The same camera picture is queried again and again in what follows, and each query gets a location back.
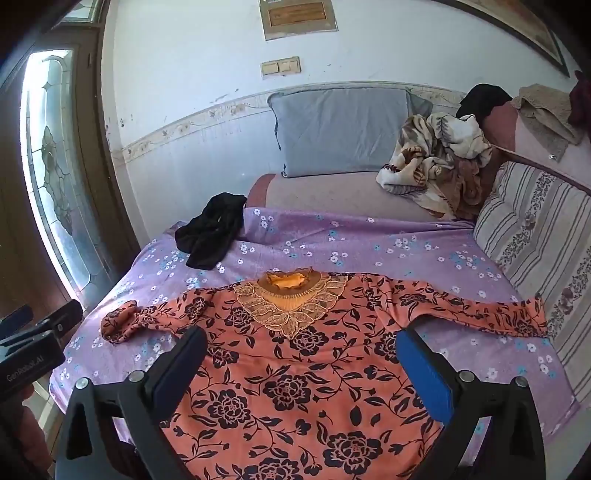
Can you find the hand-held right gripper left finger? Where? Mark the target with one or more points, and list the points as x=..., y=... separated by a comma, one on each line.
x=181, y=369

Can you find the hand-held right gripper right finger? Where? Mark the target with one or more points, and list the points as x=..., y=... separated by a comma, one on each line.
x=425, y=374

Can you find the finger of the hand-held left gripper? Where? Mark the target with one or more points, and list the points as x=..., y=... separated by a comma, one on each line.
x=16, y=323
x=64, y=317

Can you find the orange floral shirt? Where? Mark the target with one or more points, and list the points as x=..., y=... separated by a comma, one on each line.
x=286, y=369

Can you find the black garment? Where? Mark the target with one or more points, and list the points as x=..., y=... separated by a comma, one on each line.
x=212, y=230

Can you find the purple floral bedsheet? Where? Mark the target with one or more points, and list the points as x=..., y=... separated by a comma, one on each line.
x=346, y=244

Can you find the wooden stained glass door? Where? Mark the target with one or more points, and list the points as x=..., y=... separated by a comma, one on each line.
x=51, y=138

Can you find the striped floral cushion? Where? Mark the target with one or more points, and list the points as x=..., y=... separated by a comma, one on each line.
x=531, y=221

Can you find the beige floral blanket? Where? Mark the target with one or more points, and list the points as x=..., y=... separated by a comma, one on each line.
x=429, y=170

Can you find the pink sofa backrest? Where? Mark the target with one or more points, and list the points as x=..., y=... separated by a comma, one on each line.
x=531, y=144

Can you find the grey pillow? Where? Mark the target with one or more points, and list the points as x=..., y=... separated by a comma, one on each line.
x=341, y=129

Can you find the black cloth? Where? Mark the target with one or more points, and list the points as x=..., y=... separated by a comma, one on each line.
x=482, y=99

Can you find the beige towel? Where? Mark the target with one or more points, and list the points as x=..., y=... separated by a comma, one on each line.
x=545, y=106

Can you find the dark maroon cloth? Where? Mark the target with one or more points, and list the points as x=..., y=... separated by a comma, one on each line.
x=581, y=101

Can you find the beige wall light switch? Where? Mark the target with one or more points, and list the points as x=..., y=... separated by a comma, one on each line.
x=280, y=66

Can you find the large framed wall picture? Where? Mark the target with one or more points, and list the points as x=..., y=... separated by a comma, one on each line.
x=531, y=32

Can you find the framed wall plaque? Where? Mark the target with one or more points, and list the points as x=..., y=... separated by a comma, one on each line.
x=298, y=18

